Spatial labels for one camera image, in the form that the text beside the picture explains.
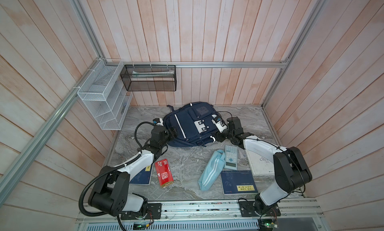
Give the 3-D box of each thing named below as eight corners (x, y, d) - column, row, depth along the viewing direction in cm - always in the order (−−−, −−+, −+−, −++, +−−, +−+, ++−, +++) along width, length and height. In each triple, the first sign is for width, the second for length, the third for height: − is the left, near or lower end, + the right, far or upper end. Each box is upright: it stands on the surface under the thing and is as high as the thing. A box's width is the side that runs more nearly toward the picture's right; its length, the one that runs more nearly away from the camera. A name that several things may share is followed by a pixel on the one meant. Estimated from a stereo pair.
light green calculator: (224, 168, 90) (224, 167, 88) (225, 145, 100) (225, 143, 98) (237, 170, 89) (238, 169, 87) (236, 147, 99) (237, 145, 97)
